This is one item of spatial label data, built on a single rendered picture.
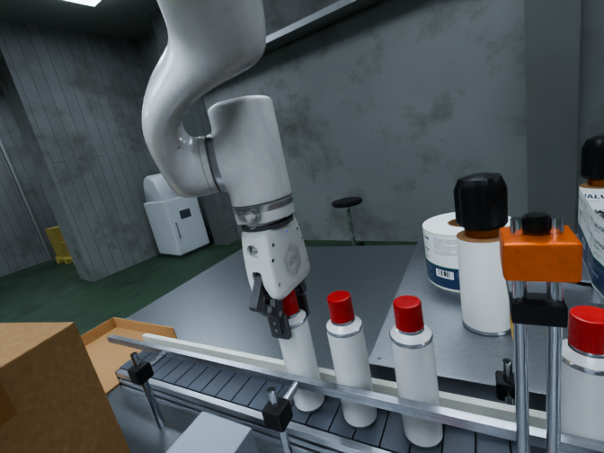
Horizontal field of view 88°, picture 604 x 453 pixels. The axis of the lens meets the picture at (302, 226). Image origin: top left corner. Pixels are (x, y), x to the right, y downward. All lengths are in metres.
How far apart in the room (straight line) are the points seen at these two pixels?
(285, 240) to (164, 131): 0.20
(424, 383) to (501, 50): 3.13
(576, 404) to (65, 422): 0.59
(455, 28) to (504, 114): 0.86
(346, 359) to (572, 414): 0.24
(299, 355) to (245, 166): 0.29
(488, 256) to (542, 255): 0.37
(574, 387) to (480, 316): 0.29
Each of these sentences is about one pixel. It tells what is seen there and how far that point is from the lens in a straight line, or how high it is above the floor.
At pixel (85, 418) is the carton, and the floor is 0.99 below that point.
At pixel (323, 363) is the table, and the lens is 0.74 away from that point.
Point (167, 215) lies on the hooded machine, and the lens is 4.92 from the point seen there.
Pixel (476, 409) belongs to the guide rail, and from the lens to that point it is 0.54.
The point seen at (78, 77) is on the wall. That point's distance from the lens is 5.70.
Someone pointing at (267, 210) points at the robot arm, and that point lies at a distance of 0.40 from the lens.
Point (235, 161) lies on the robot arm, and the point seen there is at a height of 1.29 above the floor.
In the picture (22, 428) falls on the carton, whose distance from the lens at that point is 0.54.
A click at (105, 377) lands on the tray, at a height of 0.83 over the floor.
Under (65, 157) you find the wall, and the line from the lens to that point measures 5.34.
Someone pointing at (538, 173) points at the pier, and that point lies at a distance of 3.14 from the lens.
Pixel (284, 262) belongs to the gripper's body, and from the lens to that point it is 0.43.
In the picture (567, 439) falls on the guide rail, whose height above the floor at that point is 0.96.
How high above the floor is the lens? 1.29
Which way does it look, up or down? 15 degrees down
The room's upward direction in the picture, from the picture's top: 12 degrees counter-clockwise
